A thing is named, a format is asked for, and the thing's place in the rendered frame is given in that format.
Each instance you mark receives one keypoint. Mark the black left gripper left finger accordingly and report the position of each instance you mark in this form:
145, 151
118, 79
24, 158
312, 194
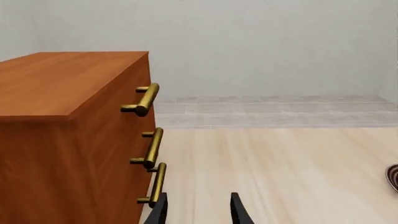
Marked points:
158, 211

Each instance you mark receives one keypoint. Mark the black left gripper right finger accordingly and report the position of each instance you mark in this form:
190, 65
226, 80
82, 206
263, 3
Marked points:
239, 211

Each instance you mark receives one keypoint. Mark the wooden cabinet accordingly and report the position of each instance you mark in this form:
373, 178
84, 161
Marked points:
62, 121

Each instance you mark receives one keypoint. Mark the black patterned bowl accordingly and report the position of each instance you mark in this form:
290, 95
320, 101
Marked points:
392, 177

